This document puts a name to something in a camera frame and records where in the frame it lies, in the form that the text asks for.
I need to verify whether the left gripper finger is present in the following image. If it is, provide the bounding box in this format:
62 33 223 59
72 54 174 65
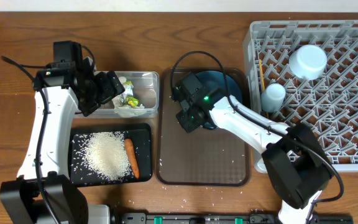
106 71 125 101
94 72 112 105

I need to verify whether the green and silver wrapper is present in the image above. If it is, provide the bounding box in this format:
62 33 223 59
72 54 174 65
119 81 139 108

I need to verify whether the white paper napkin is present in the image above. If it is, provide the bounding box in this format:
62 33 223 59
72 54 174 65
112 77 145 118

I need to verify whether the dark blue plate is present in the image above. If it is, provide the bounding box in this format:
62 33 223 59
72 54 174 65
194 70 244 131

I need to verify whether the orange carrot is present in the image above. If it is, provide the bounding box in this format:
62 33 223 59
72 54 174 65
124 139 140 179

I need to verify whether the white rice pile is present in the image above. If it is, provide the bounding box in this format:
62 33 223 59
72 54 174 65
71 131 131 184

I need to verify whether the wooden chopstick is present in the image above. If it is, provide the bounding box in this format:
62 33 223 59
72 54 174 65
258 59 265 93

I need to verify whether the light blue cup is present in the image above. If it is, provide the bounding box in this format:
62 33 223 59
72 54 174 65
260 83 286 113

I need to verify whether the light blue bowl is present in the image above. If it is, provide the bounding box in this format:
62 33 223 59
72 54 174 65
288 45 328 80

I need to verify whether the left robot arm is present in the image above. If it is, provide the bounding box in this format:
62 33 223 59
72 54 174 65
0 40 125 224

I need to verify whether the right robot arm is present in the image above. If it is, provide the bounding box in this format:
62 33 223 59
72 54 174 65
172 72 337 223

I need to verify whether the grey dishwasher rack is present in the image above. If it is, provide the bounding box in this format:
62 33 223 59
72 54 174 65
243 20 358 172

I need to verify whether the clear plastic bin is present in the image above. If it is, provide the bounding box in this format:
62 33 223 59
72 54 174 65
86 71 160 119

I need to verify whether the brown serving tray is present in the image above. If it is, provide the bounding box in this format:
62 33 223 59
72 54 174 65
155 69 252 187

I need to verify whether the black tray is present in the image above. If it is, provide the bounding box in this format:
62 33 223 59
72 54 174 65
69 123 152 187

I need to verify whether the right black cable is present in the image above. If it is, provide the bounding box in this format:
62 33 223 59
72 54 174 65
169 50 344 206

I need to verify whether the black cable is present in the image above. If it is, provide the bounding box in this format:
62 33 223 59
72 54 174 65
169 50 344 206
1 45 96 224

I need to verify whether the left black cable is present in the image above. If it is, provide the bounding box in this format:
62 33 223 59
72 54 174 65
1 45 96 224

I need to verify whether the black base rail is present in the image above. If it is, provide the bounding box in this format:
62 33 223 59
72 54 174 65
87 203 354 224

